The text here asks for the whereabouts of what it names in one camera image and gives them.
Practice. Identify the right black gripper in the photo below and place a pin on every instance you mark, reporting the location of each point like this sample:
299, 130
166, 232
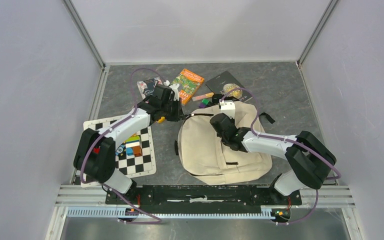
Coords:
232, 121

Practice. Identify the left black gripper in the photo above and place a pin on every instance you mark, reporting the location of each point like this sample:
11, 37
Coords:
178, 115

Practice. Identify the cream canvas backpack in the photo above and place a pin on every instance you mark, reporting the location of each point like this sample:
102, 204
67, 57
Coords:
204, 156

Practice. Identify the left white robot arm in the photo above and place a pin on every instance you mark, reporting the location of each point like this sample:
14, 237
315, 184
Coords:
96, 151

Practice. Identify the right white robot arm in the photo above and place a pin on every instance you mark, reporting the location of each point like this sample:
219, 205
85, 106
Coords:
309, 159

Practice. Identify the yellow cube block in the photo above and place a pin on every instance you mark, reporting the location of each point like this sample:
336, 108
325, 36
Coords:
162, 119

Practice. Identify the orange treehouse book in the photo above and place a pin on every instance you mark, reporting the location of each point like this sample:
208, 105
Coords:
189, 83

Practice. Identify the green marker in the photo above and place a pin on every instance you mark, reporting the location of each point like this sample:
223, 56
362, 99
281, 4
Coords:
205, 103

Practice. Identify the floral navy book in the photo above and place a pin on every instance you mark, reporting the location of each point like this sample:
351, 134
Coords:
147, 87

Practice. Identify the black book gold emblem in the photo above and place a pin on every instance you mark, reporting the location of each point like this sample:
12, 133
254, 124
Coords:
226, 82

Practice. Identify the colourful block stack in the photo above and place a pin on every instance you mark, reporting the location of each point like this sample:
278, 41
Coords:
133, 146

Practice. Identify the blue robot figure toy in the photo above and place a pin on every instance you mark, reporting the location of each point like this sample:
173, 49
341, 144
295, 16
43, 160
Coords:
120, 151

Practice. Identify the checkered chess mat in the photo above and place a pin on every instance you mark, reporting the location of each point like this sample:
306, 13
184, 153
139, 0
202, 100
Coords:
130, 166

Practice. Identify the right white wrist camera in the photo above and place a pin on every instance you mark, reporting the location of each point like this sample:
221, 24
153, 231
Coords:
228, 108

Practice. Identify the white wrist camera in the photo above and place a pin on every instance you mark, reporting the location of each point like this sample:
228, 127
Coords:
228, 108
175, 87

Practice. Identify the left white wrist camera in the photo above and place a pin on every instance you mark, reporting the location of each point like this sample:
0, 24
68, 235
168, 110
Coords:
175, 87

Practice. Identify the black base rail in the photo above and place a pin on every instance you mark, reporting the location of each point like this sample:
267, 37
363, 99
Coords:
205, 201

